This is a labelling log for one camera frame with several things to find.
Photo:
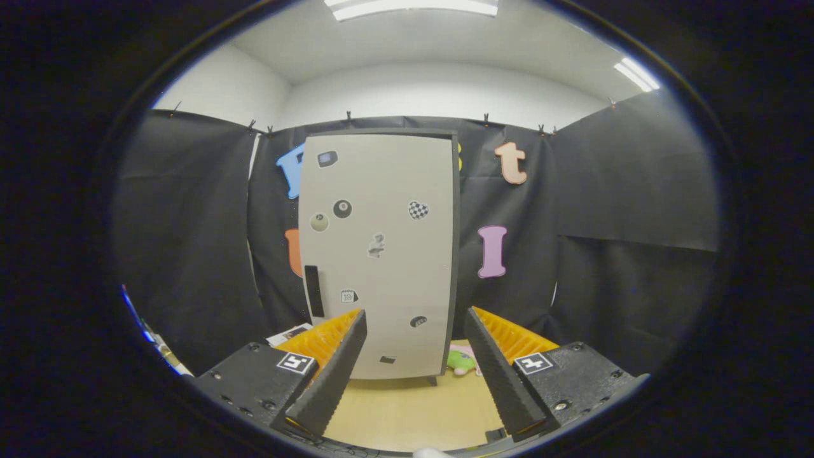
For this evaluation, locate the small ceiling light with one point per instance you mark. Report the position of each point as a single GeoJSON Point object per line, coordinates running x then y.
{"type": "Point", "coordinates": [636, 73]}

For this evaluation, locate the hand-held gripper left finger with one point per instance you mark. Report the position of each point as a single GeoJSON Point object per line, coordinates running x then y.
{"type": "Point", "coordinates": [337, 375]}

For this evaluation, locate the pink and green plush toy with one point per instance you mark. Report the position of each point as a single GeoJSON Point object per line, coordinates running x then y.
{"type": "Point", "coordinates": [461, 362]}

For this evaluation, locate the black backdrop cloth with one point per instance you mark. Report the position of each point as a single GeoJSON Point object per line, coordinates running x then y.
{"type": "Point", "coordinates": [191, 222]}

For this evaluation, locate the long ceiling light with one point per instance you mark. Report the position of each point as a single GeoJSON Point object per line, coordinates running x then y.
{"type": "Point", "coordinates": [413, 7]}

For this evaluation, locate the dark grey shoe cabinet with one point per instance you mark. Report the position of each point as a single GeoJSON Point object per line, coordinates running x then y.
{"type": "Point", "coordinates": [456, 222]}

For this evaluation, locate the light grey shoe cabinet door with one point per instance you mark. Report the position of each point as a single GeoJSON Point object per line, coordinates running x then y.
{"type": "Point", "coordinates": [381, 178]}

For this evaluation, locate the white plastic object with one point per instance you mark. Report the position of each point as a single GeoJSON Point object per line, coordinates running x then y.
{"type": "Point", "coordinates": [162, 350]}

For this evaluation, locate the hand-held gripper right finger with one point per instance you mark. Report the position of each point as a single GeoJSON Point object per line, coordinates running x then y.
{"type": "Point", "coordinates": [502, 375]}

